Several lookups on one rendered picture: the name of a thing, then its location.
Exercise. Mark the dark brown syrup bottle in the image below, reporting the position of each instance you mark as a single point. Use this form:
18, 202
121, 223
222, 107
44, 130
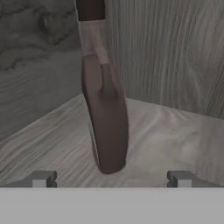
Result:
106, 116

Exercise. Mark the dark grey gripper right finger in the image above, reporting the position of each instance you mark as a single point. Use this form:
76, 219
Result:
182, 178

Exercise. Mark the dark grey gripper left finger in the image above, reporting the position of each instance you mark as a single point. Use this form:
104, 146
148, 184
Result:
40, 178

